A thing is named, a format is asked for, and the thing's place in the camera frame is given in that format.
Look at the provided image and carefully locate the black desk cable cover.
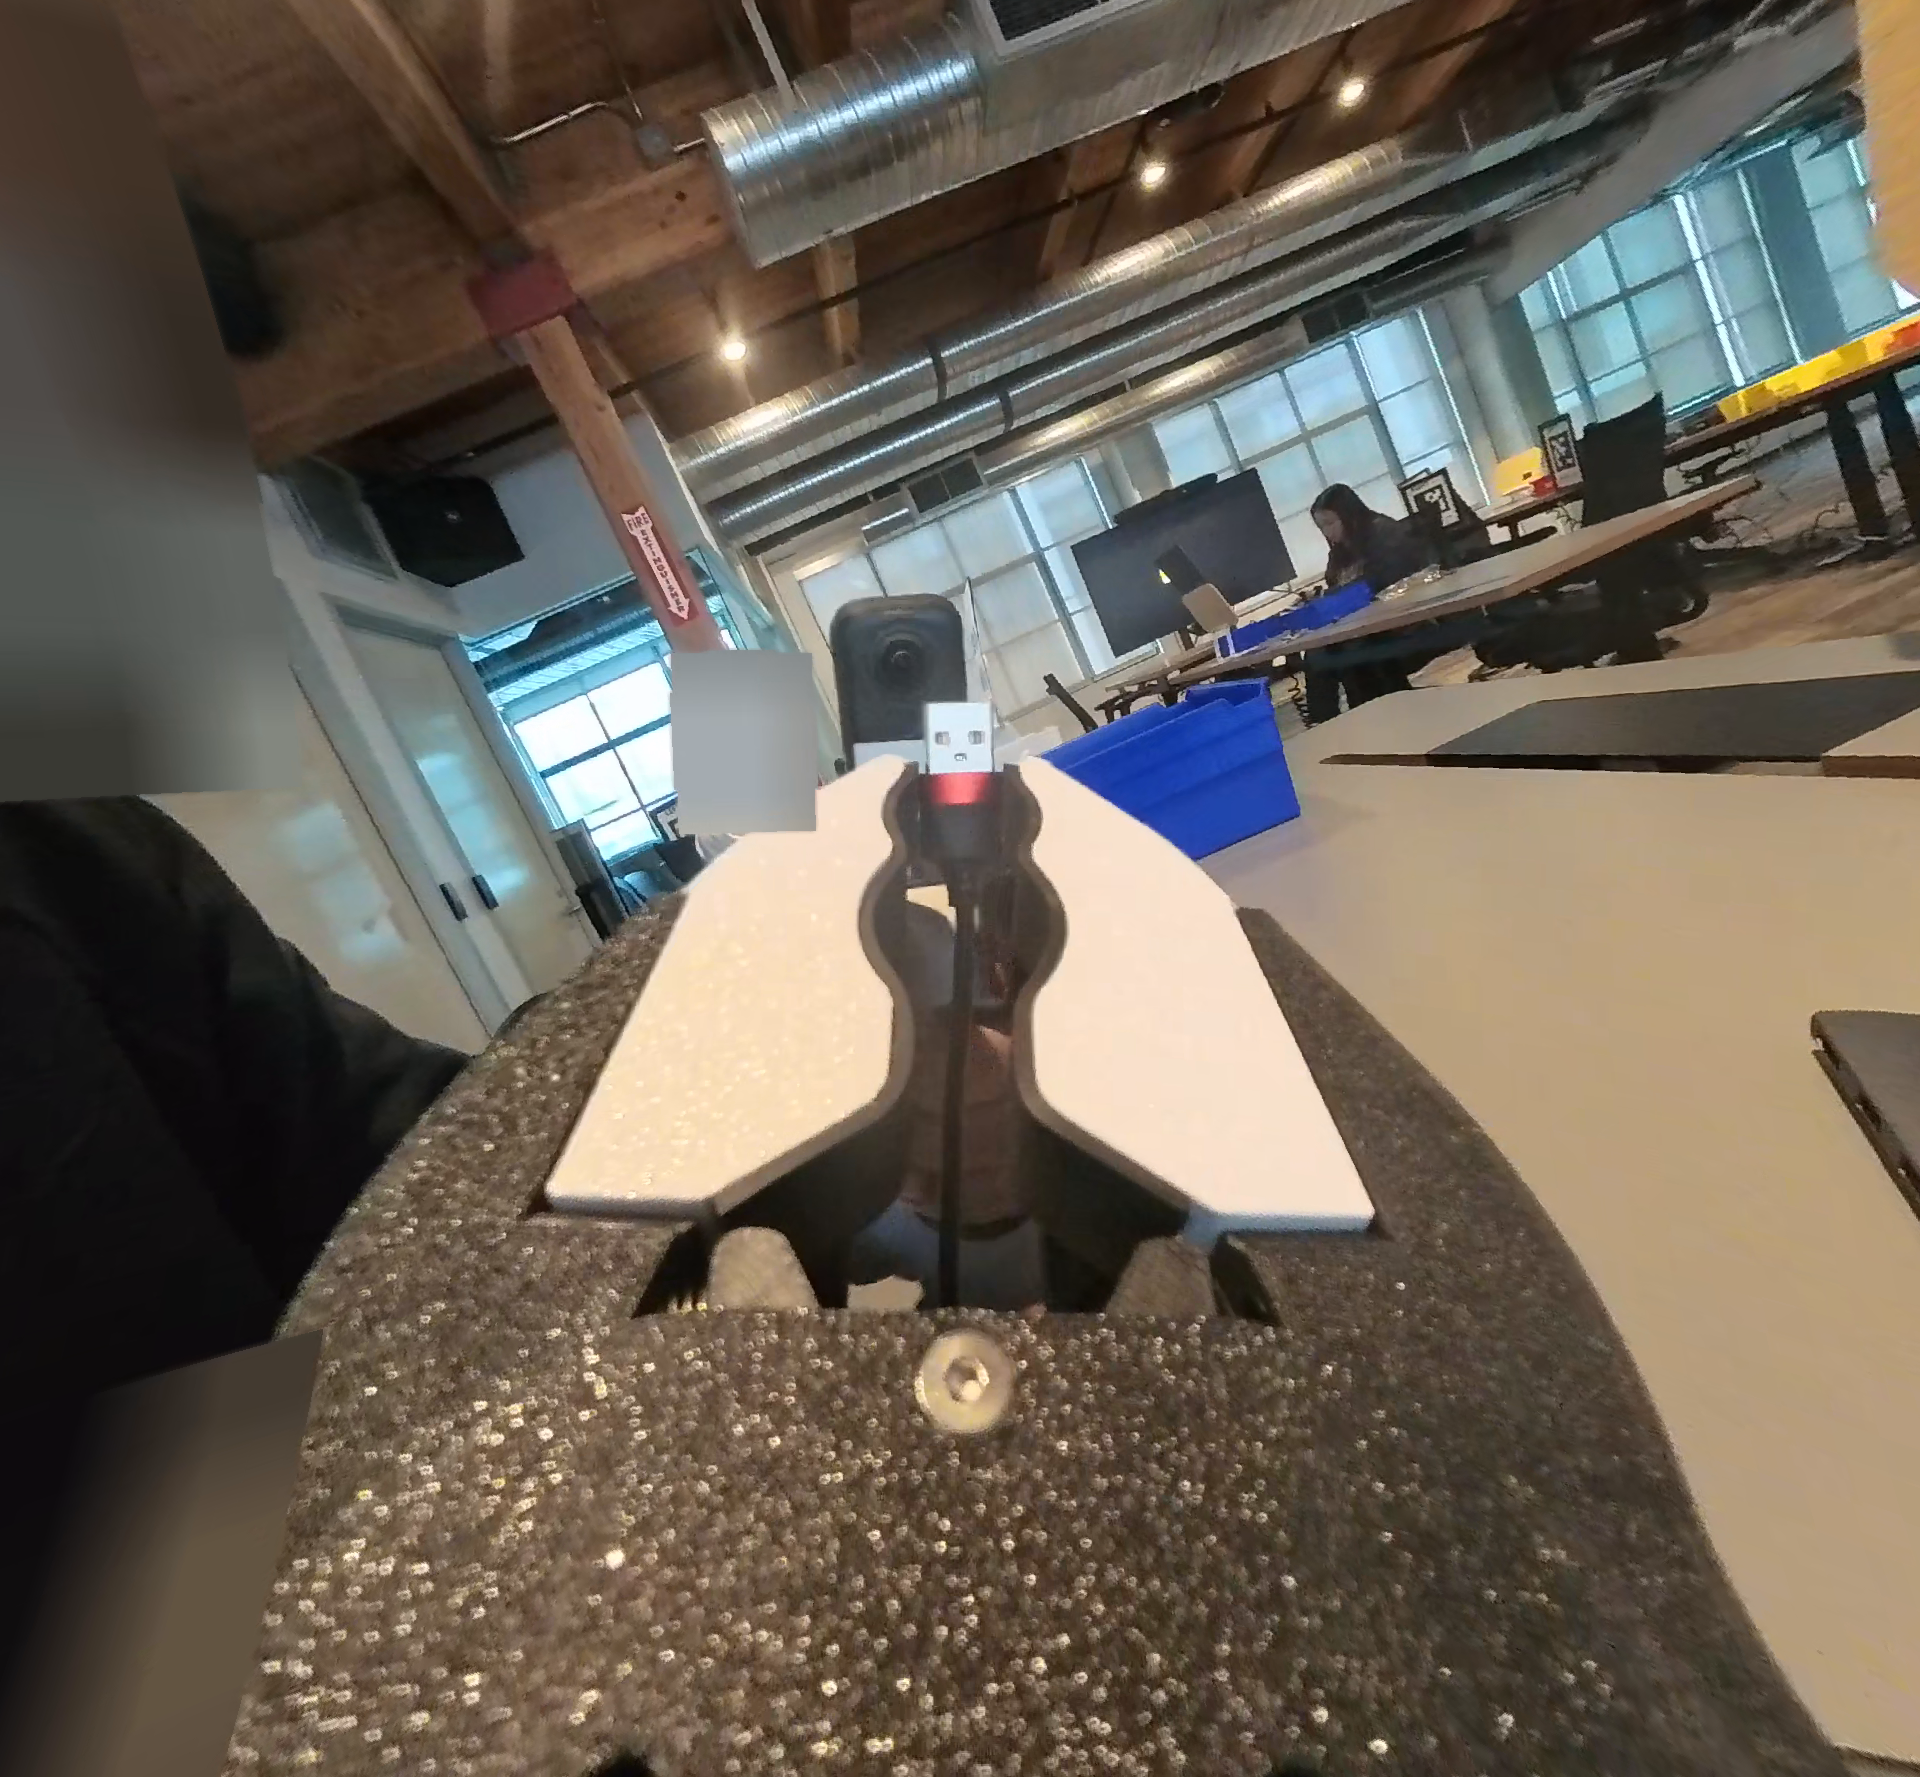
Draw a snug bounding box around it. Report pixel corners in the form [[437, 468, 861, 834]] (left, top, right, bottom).
[[1422, 671, 1920, 769]]

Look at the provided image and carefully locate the row of yellow bins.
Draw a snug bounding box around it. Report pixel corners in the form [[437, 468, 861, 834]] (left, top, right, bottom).
[[1714, 320, 1920, 425]]

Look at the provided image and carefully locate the black office chair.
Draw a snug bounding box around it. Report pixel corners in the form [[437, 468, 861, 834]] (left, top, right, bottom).
[[1573, 391, 1716, 671]]

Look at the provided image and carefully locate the large black monitor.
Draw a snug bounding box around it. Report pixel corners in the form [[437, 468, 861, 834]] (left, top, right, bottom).
[[1069, 468, 1296, 658]]

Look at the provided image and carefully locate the red arrow sign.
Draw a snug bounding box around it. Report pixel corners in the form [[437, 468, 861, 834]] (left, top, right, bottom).
[[619, 502, 701, 630]]

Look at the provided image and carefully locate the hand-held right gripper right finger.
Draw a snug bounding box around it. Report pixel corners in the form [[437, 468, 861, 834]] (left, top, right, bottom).
[[1013, 754, 1379, 1310]]

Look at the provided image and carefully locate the wooden support post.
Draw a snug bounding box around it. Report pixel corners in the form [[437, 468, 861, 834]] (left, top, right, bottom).
[[469, 250, 707, 676]]

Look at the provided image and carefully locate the long wooden desk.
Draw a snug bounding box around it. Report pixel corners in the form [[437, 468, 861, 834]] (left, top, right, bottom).
[[1108, 476, 1761, 732]]

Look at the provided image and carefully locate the silver air duct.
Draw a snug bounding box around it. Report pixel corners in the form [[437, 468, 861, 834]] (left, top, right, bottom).
[[701, 0, 1773, 271]]

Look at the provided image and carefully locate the blue plastic bin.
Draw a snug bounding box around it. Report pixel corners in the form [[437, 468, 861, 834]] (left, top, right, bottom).
[[1040, 680, 1301, 864]]

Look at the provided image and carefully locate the small blue bin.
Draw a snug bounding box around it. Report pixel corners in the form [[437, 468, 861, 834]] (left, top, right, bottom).
[[1216, 589, 1374, 652]]

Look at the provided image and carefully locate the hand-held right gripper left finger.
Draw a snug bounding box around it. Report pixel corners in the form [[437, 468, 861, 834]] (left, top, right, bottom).
[[544, 757, 919, 1310]]

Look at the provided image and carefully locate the black wall speaker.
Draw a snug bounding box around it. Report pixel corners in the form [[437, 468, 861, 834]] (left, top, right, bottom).
[[364, 474, 525, 592]]

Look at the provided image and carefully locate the black usb cable red plug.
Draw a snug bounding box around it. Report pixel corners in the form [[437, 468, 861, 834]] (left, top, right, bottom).
[[917, 701, 1002, 1310]]

